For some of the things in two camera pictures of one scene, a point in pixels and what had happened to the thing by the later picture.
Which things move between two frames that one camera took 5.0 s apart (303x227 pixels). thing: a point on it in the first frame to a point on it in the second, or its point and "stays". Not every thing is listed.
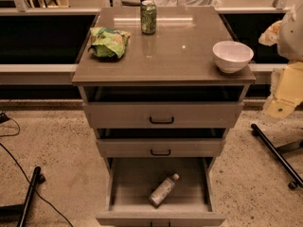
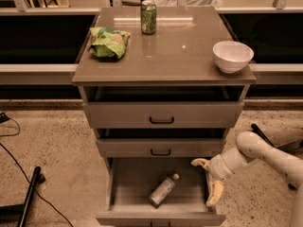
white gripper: (292, 38) to (216, 167)
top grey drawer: (163, 114) stays
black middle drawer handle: (161, 154) stays
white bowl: (232, 57) stays
